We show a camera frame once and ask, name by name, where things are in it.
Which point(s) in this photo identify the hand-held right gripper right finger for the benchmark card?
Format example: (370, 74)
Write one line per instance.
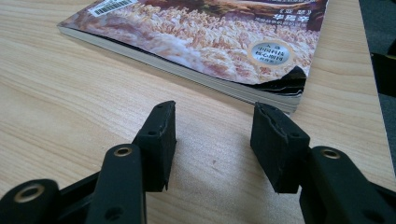
(274, 149)

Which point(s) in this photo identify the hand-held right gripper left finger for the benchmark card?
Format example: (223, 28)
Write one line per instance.
(158, 146)

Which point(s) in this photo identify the paperback book with coral cover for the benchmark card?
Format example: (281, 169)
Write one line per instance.
(202, 46)

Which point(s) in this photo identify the black object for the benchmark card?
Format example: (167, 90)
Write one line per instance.
(386, 74)

